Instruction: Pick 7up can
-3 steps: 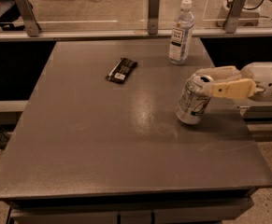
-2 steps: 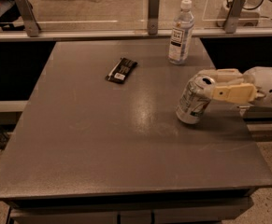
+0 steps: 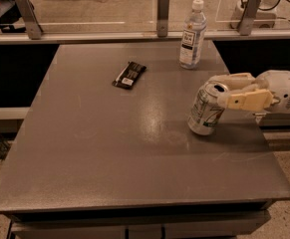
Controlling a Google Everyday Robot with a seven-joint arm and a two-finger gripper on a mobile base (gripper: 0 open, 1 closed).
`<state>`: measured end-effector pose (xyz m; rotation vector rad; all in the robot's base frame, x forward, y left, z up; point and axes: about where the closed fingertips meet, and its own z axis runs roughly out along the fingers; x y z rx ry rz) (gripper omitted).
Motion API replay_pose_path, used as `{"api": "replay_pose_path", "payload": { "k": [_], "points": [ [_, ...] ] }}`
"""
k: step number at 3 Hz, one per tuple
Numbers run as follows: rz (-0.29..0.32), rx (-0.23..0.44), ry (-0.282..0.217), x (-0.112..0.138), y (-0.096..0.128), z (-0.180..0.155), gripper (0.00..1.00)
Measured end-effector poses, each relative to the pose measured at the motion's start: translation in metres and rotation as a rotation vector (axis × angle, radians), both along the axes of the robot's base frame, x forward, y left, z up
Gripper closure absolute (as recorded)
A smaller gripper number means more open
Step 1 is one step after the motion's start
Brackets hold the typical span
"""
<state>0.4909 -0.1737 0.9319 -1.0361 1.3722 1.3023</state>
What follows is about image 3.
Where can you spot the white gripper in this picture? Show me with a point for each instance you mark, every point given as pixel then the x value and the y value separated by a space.
pixel 283 90

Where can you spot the white green 7up can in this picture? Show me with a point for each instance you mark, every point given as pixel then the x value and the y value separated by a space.
pixel 206 112

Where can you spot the metal bracket post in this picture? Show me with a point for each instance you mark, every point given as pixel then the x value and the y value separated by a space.
pixel 249 14
pixel 162 18
pixel 32 26

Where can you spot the left metal bracket post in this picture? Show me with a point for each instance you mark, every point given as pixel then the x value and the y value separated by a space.
pixel 32 26

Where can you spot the middle metal bracket post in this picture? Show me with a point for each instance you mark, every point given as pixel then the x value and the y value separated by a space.
pixel 162 18

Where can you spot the grey metal rail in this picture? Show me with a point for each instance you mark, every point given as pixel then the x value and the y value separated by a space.
pixel 127 37

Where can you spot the clear plastic water bottle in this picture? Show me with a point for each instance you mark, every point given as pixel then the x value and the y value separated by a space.
pixel 192 36

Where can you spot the black snack bar wrapper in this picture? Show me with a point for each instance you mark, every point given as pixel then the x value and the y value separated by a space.
pixel 129 75

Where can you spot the white device with cable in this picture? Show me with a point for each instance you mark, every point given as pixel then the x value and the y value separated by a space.
pixel 271 14

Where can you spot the grey drawer cabinet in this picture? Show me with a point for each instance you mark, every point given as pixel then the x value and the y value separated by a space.
pixel 226 224

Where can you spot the right metal bracket post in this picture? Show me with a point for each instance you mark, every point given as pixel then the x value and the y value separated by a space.
pixel 249 14

